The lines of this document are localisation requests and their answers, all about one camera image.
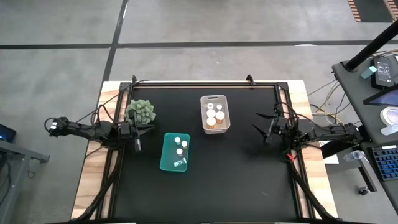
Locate dark tablet screen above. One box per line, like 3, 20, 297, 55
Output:
363, 83, 398, 107

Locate black power adapter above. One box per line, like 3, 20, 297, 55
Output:
371, 55, 398, 90

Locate white paper sheet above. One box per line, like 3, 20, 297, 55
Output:
319, 140, 340, 165

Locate black pole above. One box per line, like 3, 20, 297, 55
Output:
345, 19, 398, 72

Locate small teal box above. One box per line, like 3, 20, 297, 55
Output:
359, 65, 378, 80

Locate green artificial succulent plant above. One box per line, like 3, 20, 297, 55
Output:
123, 98, 157, 126

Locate black keyboard blue keys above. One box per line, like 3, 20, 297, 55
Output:
371, 144, 398, 182

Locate white plastic bin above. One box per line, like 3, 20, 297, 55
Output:
200, 94, 232, 135

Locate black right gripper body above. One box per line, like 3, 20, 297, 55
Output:
264, 115, 292, 144

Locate white tape roll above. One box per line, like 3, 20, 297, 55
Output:
379, 105, 398, 128

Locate grey metal desk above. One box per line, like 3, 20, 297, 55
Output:
0, 138, 50, 215

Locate dark grey side table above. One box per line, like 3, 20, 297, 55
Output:
331, 51, 398, 215

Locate teal translucent plastic bin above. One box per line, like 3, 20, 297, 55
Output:
159, 131, 191, 173

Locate clear plastic water bottle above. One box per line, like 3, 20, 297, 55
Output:
343, 149, 367, 163

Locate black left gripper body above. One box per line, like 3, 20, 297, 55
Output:
119, 122, 141, 141

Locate black mat with striped edge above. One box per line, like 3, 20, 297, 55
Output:
347, 0, 398, 23

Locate black device blue light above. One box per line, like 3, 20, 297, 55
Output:
0, 123, 17, 143

